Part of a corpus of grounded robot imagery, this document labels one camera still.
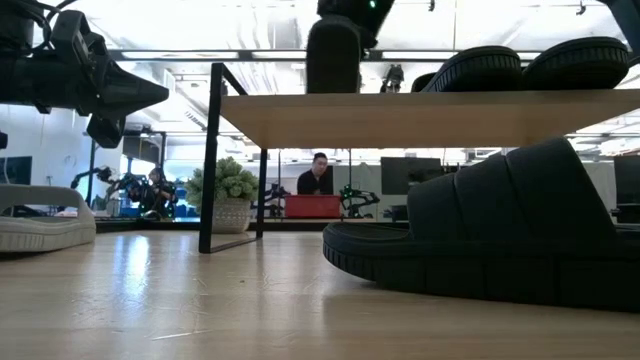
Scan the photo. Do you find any person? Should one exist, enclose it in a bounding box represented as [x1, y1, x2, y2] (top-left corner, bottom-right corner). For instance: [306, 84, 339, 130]
[296, 152, 335, 196]
[147, 167, 177, 219]

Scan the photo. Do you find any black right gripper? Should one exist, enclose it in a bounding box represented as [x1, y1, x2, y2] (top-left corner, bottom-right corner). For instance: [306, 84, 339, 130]
[317, 0, 396, 50]

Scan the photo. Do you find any red box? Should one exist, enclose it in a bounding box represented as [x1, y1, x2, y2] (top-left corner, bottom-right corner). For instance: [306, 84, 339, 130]
[284, 194, 343, 220]

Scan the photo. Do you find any black aluminium table frame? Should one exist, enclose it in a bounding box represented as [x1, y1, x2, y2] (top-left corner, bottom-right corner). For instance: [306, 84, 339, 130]
[94, 218, 411, 233]

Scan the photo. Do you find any black slide sandal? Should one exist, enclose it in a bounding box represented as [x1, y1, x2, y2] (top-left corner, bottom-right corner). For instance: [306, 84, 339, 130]
[305, 16, 362, 95]
[521, 36, 631, 92]
[410, 45, 524, 94]
[322, 135, 640, 314]

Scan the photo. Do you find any dark wall screen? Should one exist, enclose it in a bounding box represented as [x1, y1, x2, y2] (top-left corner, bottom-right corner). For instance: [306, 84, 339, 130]
[0, 155, 33, 186]

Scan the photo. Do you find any green plant in white pot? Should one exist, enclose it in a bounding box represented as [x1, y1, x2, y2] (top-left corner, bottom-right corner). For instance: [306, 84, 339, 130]
[184, 156, 260, 235]

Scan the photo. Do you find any black overhead beam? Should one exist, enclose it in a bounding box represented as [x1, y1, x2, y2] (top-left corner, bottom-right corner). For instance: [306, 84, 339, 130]
[107, 48, 544, 63]

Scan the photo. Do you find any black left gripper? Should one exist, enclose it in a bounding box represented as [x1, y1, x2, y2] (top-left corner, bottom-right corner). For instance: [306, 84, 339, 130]
[47, 49, 170, 150]

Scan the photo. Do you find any wooden shelf with black frame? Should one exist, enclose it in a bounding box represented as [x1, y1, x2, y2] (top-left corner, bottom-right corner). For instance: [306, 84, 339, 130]
[198, 62, 640, 255]

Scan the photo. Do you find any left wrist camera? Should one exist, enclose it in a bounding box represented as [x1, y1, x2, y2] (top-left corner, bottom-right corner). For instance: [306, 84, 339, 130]
[49, 9, 109, 66]

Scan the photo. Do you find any black hanging screen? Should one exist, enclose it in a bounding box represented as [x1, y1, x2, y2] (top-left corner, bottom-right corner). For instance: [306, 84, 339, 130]
[122, 130, 168, 166]

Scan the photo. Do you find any black hanging device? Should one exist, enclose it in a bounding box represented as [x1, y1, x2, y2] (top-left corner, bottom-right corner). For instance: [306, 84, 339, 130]
[382, 63, 405, 94]

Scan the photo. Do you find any black background monitor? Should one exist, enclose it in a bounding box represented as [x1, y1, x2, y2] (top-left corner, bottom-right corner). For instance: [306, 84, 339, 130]
[380, 156, 444, 196]
[613, 154, 640, 225]

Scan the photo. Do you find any grey slide sandal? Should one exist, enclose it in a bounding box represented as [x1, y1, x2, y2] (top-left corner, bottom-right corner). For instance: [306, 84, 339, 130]
[0, 183, 97, 254]

